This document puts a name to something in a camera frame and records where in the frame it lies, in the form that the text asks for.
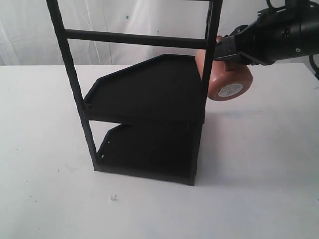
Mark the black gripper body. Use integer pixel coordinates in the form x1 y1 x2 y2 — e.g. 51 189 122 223
235 9 303 65

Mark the brown plastic cup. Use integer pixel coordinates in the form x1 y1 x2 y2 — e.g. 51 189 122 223
194 35 254 102

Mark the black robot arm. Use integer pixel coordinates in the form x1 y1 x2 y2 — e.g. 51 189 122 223
214 0 319 66

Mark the black metal shelf rack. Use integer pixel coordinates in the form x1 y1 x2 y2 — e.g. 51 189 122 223
46 0 222 186

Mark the white backdrop cloth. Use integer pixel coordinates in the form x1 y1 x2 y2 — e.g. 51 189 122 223
0 0 319 67

